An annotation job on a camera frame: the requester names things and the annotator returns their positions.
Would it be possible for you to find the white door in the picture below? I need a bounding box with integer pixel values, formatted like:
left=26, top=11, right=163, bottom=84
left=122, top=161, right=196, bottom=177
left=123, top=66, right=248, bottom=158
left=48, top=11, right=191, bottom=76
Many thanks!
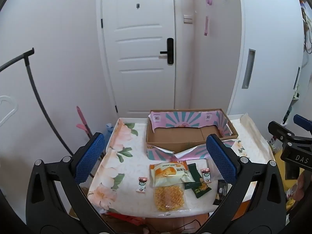
left=96, top=0, right=177, bottom=114

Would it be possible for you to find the yellow bread packet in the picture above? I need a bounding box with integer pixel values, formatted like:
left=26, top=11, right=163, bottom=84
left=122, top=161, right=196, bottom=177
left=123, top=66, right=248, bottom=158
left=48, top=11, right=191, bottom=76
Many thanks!
left=149, top=161, right=195, bottom=188

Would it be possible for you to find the red item under table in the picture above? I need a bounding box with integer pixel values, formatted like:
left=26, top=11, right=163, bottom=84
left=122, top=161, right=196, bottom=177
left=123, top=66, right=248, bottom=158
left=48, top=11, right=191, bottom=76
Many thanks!
left=105, top=212, right=147, bottom=226

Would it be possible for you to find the pink striped cardboard box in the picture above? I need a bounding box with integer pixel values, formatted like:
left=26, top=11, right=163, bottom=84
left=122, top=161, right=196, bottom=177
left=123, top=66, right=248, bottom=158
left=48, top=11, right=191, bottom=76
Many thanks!
left=146, top=108, right=239, bottom=160

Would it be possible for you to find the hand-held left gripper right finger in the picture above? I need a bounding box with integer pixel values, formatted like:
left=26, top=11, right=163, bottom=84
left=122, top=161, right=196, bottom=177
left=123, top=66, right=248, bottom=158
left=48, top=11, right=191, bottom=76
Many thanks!
left=195, top=134, right=287, bottom=234

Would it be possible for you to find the white hanger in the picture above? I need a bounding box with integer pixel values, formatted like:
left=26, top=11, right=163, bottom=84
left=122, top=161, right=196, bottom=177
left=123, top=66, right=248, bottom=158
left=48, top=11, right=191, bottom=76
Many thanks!
left=0, top=97, right=18, bottom=125

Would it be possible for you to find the black door lock handle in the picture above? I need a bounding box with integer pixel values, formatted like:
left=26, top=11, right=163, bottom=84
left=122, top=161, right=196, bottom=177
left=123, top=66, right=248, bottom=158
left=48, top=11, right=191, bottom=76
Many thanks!
left=160, top=38, right=175, bottom=65

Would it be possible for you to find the floral tablecloth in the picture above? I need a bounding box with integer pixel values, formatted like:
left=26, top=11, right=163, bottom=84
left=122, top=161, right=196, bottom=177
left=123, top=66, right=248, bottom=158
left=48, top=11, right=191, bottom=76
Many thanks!
left=88, top=113, right=276, bottom=218

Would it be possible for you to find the clear waffle packet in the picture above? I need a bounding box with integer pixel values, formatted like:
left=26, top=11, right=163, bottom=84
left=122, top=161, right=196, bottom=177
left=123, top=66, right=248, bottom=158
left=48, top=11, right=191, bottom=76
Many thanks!
left=153, top=184, right=192, bottom=212

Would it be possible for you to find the small white nut packet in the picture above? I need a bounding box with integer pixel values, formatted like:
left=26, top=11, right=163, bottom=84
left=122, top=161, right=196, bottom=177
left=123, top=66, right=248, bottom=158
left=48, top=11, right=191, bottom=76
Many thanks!
left=200, top=168, right=211, bottom=183
left=136, top=177, right=148, bottom=193

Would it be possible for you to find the white wardrobe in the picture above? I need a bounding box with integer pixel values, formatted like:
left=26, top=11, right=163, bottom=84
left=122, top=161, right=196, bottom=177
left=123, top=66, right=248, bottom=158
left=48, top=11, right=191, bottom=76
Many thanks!
left=228, top=0, right=305, bottom=117

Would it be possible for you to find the grey curved pole rack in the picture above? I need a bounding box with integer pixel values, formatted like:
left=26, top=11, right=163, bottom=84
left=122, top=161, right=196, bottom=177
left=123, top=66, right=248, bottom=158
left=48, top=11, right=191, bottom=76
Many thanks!
left=0, top=48, right=74, bottom=156

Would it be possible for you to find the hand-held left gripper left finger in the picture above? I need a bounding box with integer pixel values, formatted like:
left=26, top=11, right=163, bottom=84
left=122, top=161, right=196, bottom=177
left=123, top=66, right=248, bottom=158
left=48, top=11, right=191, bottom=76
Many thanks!
left=26, top=132, right=115, bottom=234

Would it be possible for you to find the black snack packet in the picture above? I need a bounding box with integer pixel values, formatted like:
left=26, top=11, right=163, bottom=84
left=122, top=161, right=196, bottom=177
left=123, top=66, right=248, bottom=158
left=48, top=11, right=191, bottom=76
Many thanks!
left=213, top=179, right=228, bottom=205

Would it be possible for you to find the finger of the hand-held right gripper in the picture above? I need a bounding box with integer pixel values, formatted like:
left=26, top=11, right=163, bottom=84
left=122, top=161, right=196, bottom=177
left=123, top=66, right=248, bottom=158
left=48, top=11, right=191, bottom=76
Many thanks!
left=268, top=121, right=296, bottom=148
left=293, top=114, right=312, bottom=130

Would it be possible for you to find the blue plastic object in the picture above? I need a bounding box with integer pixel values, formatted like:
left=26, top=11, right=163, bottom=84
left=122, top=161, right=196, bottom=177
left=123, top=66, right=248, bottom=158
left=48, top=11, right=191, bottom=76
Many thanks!
left=105, top=123, right=114, bottom=142

